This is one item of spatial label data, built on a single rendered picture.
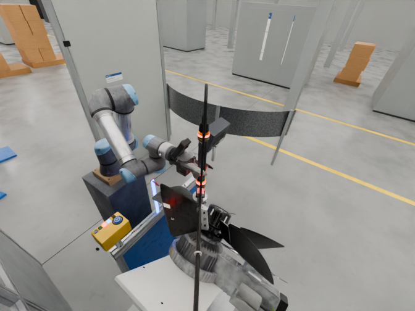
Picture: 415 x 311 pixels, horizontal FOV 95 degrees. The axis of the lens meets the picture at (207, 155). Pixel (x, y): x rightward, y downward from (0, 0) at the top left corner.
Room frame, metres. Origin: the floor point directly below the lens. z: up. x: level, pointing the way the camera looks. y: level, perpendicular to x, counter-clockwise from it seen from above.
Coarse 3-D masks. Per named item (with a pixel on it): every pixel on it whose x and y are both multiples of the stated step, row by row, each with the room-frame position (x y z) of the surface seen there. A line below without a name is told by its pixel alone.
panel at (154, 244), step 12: (192, 192) 1.10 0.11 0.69; (156, 228) 0.74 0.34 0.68; (168, 228) 0.83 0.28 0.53; (144, 240) 0.64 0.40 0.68; (156, 240) 0.72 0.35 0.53; (168, 240) 0.82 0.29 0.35; (132, 252) 0.55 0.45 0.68; (144, 252) 0.62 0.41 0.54; (156, 252) 0.70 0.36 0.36; (168, 252) 0.80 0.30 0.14; (132, 264) 0.53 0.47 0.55; (144, 264) 0.59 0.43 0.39
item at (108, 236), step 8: (120, 216) 0.58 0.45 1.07; (112, 224) 0.53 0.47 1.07; (120, 224) 0.53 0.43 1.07; (128, 224) 0.55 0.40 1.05; (104, 232) 0.48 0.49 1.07; (112, 232) 0.48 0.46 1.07; (120, 232) 0.50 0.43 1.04; (96, 240) 0.45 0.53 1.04; (104, 240) 0.44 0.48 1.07; (112, 240) 0.46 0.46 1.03; (104, 248) 0.42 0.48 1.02
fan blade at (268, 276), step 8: (232, 232) 0.42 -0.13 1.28; (240, 232) 0.37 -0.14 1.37; (232, 240) 0.41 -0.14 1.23; (240, 240) 0.38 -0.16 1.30; (248, 240) 0.33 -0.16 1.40; (240, 248) 0.37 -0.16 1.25; (248, 248) 0.34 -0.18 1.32; (256, 248) 0.29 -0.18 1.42; (248, 256) 0.33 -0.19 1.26; (256, 256) 0.30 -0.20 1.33; (256, 264) 0.30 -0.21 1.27; (264, 264) 0.28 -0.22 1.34; (264, 272) 0.27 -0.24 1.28; (272, 280) 0.25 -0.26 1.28
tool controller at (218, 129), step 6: (216, 120) 1.41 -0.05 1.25; (222, 120) 1.43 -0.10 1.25; (210, 126) 1.31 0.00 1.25; (216, 126) 1.33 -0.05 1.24; (222, 126) 1.35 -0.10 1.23; (228, 126) 1.40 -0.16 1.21; (210, 132) 1.24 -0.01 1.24; (216, 132) 1.26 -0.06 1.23; (222, 132) 1.32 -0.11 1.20; (210, 138) 1.23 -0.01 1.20; (216, 138) 1.26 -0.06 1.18; (222, 138) 1.40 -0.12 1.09; (210, 144) 1.22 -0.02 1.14; (216, 144) 1.33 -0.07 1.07; (210, 150) 1.24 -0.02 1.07
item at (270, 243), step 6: (246, 234) 0.50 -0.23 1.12; (252, 234) 0.50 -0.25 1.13; (258, 234) 0.49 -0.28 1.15; (252, 240) 0.50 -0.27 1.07; (258, 240) 0.49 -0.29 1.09; (264, 240) 0.48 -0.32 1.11; (270, 240) 0.47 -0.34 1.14; (258, 246) 0.50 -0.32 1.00; (264, 246) 0.49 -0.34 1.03; (270, 246) 0.48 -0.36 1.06; (276, 246) 0.47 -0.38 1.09; (282, 246) 0.45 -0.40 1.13
